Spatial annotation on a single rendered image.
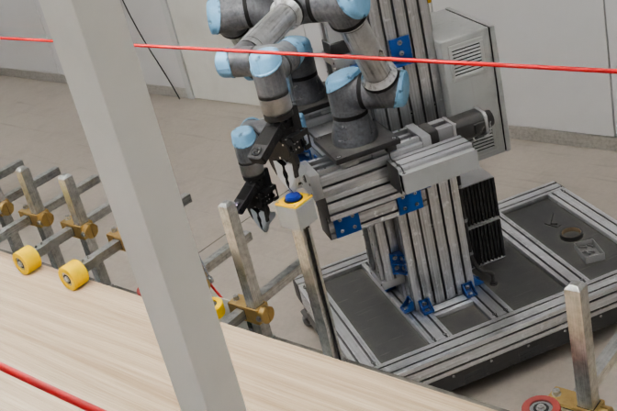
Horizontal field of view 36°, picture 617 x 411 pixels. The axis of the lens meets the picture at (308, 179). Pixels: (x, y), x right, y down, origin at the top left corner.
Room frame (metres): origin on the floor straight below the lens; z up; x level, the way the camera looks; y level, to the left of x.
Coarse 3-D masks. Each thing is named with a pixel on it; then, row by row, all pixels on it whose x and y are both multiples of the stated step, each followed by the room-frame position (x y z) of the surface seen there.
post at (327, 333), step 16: (304, 240) 2.09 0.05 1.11; (304, 256) 2.10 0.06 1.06; (304, 272) 2.11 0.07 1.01; (320, 272) 2.11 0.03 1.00; (320, 288) 2.10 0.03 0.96; (320, 304) 2.09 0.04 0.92; (320, 320) 2.10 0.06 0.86; (320, 336) 2.11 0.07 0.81; (336, 336) 2.11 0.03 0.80; (336, 352) 2.10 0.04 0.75
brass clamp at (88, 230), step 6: (60, 222) 2.88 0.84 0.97; (66, 222) 2.86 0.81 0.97; (72, 222) 2.85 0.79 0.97; (90, 222) 2.83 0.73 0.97; (78, 228) 2.81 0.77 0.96; (84, 228) 2.79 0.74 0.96; (90, 228) 2.80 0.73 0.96; (96, 228) 2.81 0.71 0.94; (78, 234) 2.82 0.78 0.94; (84, 234) 2.79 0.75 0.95; (90, 234) 2.79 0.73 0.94; (96, 234) 2.81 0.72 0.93
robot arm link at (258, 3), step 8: (248, 0) 2.96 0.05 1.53; (256, 0) 2.96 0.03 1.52; (264, 0) 2.96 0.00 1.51; (272, 0) 2.98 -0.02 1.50; (248, 8) 2.95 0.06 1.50; (256, 8) 2.94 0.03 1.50; (264, 8) 2.94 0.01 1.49; (256, 16) 2.94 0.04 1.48; (288, 80) 2.88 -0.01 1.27; (288, 88) 2.86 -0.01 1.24; (304, 120) 2.84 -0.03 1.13
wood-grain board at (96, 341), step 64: (0, 256) 2.87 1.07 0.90; (0, 320) 2.44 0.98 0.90; (64, 320) 2.35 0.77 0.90; (128, 320) 2.27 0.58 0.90; (0, 384) 2.10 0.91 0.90; (64, 384) 2.03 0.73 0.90; (128, 384) 1.97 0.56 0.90; (256, 384) 1.84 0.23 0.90; (320, 384) 1.78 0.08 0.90; (384, 384) 1.73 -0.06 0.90
